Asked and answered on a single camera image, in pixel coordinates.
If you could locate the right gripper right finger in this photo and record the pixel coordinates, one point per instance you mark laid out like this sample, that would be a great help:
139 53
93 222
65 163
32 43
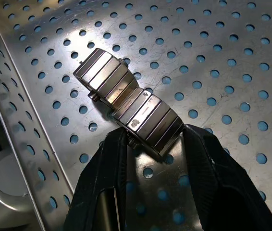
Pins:
222 192

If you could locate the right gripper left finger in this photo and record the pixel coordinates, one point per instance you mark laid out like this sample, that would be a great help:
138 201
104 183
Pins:
95 187

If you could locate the metal roller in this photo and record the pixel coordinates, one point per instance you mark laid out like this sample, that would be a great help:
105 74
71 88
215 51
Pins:
107 74

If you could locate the perforated steel tray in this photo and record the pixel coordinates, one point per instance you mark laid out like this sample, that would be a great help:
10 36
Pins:
198 72

